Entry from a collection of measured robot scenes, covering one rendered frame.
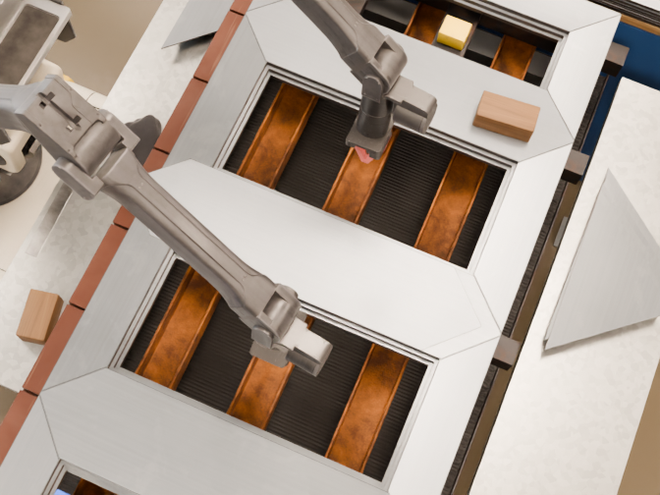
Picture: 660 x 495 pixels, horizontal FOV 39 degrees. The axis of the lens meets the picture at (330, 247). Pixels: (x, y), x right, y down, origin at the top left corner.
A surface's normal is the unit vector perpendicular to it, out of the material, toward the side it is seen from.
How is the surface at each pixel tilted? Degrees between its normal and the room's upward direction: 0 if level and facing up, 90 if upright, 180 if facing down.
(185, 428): 0
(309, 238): 0
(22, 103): 35
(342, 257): 0
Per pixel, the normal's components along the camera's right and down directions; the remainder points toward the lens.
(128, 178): 0.59, -0.07
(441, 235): 0.04, -0.33
